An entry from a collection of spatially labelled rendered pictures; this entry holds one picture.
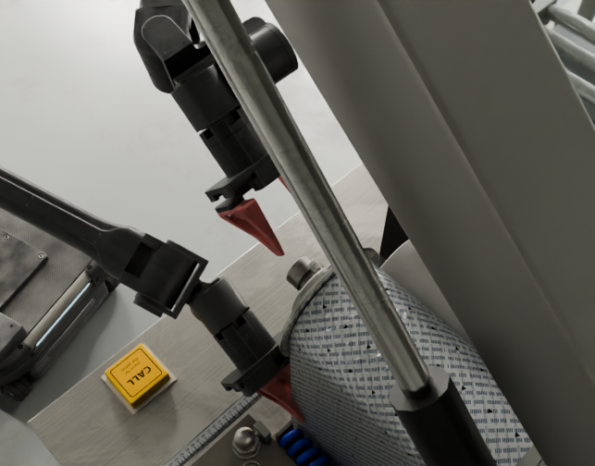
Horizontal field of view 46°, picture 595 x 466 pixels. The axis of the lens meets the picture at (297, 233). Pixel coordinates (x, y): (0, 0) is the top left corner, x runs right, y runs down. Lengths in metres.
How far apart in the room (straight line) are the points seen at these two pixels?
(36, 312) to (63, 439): 0.93
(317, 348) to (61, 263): 1.44
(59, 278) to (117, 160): 0.67
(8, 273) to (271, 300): 1.07
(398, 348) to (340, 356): 0.53
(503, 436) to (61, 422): 0.68
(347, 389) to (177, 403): 0.45
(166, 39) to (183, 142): 1.84
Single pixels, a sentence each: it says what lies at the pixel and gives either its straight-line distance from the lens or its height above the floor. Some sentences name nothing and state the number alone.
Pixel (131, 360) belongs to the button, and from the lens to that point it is 1.11.
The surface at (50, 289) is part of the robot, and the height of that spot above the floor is 0.24.
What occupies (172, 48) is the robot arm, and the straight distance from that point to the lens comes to 0.74.
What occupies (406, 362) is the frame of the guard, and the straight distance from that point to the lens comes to 0.16.
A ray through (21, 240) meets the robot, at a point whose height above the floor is 0.26.
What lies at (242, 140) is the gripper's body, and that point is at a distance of 0.72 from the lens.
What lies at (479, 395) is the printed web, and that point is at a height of 1.31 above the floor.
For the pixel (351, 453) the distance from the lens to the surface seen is 0.84.
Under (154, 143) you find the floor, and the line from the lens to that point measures 2.59.
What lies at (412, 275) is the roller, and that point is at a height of 1.23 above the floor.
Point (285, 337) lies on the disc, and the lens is 0.72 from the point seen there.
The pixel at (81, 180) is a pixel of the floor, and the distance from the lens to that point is 2.54.
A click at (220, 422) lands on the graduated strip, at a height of 0.90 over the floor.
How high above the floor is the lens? 1.91
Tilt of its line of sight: 56 degrees down
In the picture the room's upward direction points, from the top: straight up
